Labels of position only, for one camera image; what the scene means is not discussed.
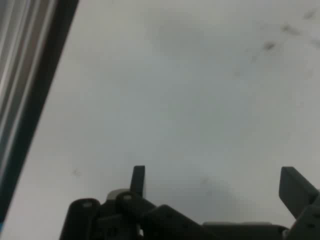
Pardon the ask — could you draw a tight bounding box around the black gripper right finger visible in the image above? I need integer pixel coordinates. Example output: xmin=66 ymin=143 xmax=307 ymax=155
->
xmin=278 ymin=166 xmax=320 ymax=240

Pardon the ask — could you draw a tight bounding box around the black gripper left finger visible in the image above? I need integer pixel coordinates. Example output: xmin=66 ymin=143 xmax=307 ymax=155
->
xmin=59 ymin=165 xmax=210 ymax=240

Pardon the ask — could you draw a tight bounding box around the black edge strip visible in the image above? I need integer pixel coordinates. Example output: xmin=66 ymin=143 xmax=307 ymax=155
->
xmin=0 ymin=0 xmax=80 ymax=226

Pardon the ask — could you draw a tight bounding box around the silver aluminium frame rail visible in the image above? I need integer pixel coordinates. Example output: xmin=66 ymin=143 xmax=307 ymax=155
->
xmin=0 ymin=0 xmax=59 ymax=181

